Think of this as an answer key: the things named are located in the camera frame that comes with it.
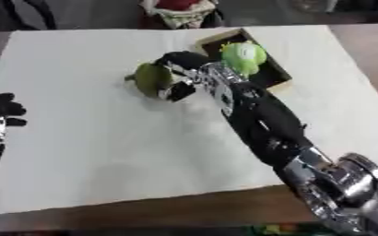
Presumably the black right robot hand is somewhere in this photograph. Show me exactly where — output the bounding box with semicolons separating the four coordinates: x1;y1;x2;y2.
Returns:
151;51;219;103

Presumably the olive green toy pear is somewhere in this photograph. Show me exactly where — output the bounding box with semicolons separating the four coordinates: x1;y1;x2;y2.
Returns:
123;62;176;100

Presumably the tan box with black inside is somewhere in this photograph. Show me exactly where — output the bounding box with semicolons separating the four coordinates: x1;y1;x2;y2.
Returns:
194;28;294;90

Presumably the light green soft toy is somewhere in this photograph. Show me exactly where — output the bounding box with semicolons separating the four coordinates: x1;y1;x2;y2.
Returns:
218;41;268;77

